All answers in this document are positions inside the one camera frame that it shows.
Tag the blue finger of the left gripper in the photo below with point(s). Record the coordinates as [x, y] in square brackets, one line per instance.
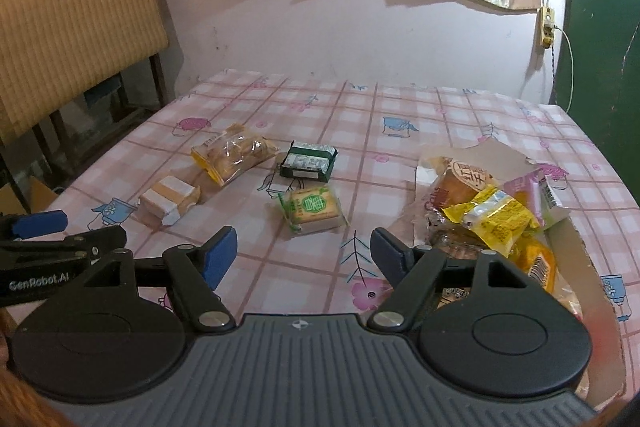
[39, 224]
[99, 242]

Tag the purple snack packet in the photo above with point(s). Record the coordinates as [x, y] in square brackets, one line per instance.
[526, 190]

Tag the clear bag brown cookies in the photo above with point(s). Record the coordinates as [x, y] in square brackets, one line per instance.
[226, 156]

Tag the wicker chair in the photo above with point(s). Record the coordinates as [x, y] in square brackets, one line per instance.
[52, 51]

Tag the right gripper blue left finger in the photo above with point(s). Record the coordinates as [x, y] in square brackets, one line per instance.
[219, 252]

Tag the pink checkered tablecloth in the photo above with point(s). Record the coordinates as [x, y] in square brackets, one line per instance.
[378, 132]

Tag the shallow cardboard box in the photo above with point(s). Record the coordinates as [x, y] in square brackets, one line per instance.
[606, 369]

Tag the green door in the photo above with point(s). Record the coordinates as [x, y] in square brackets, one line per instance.
[599, 84]

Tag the orange white striped snack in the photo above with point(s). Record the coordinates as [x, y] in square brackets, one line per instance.
[169, 199]

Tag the cardboard box on floor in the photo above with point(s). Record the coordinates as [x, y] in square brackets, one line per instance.
[38, 197]

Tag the small yellow snack packet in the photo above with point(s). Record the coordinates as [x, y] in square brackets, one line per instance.
[496, 218]

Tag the brown cake clear wrapper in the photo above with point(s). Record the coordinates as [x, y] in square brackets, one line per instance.
[459, 243]

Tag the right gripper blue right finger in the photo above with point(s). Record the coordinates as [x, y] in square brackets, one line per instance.
[392, 256]

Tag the light green snack packet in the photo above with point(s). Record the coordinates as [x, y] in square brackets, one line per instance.
[552, 211]

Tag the yellow soft bread packet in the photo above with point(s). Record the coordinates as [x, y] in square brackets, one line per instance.
[536, 260]

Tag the yellow wall socket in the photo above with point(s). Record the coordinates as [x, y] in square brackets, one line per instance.
[546, 25]

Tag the red bean bread clear pack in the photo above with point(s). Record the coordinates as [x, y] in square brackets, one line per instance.
[456, 182]

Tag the green label biscuit pack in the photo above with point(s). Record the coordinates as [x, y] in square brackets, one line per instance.
[311, 210]

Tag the dark green snack packet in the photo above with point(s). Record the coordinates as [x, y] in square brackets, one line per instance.
[308, 161]

